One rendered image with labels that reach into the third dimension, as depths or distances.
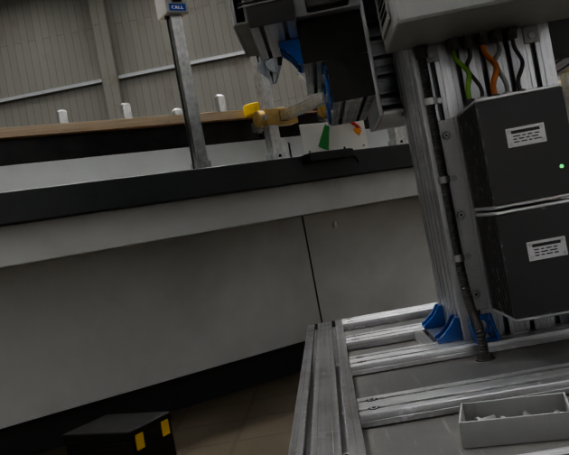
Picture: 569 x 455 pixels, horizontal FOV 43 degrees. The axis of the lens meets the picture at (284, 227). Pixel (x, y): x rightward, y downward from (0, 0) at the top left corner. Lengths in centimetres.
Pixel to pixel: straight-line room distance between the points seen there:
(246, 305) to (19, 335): 71
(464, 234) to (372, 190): 113
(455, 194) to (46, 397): 130
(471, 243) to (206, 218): 97
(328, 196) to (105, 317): 79
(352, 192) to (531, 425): 162
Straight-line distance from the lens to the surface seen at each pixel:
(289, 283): 245
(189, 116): 210
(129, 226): 200
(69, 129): 217
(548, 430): 85
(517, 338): 132
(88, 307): 216
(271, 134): 222
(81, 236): 195
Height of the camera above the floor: 48
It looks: level
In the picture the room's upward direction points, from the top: 10 degrees counter-clockwise
